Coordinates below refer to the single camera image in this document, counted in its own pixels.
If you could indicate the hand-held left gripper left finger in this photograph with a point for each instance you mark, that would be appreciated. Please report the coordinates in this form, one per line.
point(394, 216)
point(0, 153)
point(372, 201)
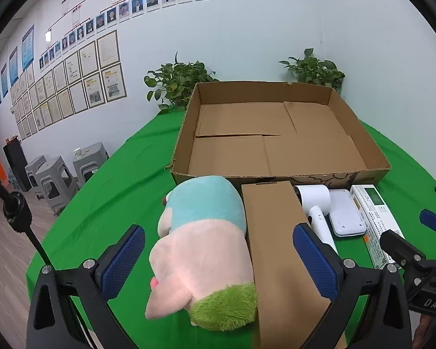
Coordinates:
point(125, 258)

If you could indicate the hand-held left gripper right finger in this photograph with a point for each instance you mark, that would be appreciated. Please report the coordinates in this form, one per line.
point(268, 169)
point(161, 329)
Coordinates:
point(314, 261)

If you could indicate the small brown cardboard box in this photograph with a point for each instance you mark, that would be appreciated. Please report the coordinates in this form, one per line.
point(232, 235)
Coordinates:
point(276, 243)

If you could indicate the white electronic device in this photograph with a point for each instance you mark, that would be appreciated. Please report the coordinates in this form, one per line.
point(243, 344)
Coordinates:
point(345, 214)

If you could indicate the white hair dryer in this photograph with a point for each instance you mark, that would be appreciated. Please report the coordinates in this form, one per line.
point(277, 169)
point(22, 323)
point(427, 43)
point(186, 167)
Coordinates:
point(314, 194)

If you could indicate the pink and teal plush toy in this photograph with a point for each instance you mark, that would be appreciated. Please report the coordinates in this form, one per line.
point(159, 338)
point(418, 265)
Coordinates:
point(200, 251)

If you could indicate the large cardboard box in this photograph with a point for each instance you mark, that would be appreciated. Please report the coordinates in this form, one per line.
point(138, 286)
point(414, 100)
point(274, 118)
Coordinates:
point(239, 152)

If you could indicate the long white box green label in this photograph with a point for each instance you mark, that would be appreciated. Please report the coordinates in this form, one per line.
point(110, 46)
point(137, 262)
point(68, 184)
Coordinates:
point(370, 211)

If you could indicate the green tablecloth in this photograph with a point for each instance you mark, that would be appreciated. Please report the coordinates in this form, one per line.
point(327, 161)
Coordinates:
point(123, 189)

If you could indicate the grey plastic stool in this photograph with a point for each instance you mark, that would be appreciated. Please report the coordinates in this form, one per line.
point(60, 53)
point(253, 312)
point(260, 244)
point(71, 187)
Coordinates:
point(92, 160)
point(56, 181)
point(34, 167)

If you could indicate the white paper cup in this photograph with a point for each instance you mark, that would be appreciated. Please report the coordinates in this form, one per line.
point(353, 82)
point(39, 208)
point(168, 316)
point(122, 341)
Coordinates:
point(77, 152)

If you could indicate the black cabinet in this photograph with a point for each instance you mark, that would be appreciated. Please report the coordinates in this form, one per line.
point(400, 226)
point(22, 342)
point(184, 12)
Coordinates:
point(16, 163)

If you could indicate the bushy potted green plant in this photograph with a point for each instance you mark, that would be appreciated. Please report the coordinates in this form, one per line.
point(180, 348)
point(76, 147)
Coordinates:
point(178, 80)

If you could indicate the potted green plant brown pot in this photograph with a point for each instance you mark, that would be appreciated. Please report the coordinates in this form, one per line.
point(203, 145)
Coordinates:
point(312, 69)

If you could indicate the wall of framed certificates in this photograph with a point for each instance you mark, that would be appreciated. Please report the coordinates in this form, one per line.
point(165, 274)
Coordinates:
point(76, 80)

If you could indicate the row of blue wall notices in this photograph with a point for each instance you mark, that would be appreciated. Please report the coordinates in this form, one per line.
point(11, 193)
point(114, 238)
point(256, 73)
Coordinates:
point(28, 47)

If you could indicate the wall chart of portrait photos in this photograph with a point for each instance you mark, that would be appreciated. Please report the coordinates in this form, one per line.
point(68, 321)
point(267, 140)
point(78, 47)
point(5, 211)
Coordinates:
point(123, 9)

